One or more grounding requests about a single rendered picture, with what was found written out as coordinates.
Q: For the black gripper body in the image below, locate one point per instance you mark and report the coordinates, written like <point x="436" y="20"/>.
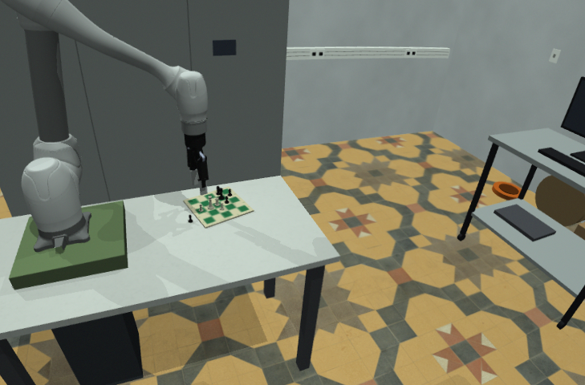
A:
<point x="195" y="142"/>

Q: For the green and cream chessboard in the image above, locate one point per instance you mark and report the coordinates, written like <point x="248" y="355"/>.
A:
<point x="210" y="217"/>

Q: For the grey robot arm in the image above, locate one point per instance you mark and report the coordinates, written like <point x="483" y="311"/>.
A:
<point x="49" y="188"/>

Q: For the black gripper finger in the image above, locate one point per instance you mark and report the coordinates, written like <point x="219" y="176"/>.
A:
<point x="202" y="172"/>
<point x="192" y="167"/>

